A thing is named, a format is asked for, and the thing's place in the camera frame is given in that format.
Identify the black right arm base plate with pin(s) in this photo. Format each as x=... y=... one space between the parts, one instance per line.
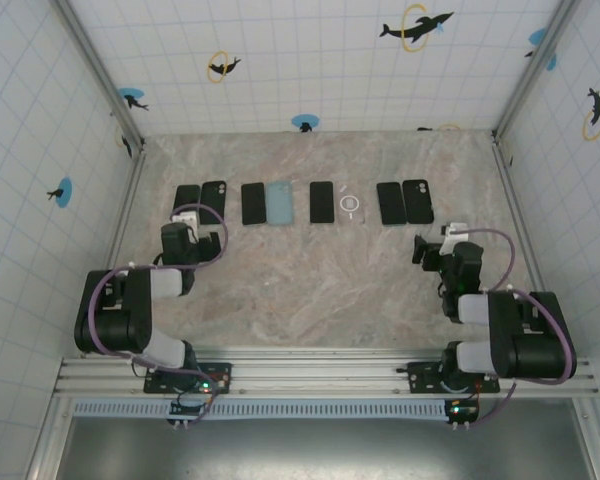
x=420 y=382

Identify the black phone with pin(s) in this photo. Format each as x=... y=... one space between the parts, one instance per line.
x=350 y=203

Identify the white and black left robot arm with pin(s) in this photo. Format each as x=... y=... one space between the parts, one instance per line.
x=167 y=282

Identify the black phone case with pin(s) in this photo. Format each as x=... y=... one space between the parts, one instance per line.
x=417 y=205
x=211 y=200

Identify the aluminium corner post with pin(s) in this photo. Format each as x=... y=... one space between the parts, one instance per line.
x=529 y=80
x=102 y=75

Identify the aluminium frame bar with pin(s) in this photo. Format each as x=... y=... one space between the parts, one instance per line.
x=50 y=440
x=591 y=440

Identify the small circuit board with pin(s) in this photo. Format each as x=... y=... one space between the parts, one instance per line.
x=462 y=411
x=190 y=410

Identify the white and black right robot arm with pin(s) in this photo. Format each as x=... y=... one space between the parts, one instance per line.
x=530 y=340

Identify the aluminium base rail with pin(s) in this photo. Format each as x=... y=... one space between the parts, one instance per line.
x=320 y=375

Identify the aluminium side rail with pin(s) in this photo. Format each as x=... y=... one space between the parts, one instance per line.
x=127 y=200
x=516 y=200

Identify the grey metal panel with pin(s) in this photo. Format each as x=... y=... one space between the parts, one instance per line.
x=330 y=450

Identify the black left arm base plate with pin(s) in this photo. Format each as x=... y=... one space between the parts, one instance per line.
x=149 y=384

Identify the black smartphone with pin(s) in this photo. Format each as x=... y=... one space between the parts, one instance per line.
x=391 y=204
x=322 y=202
x=253 y=204
x=187 y=196

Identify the light blue phone case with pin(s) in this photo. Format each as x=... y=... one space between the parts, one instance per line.
x=280 y=205

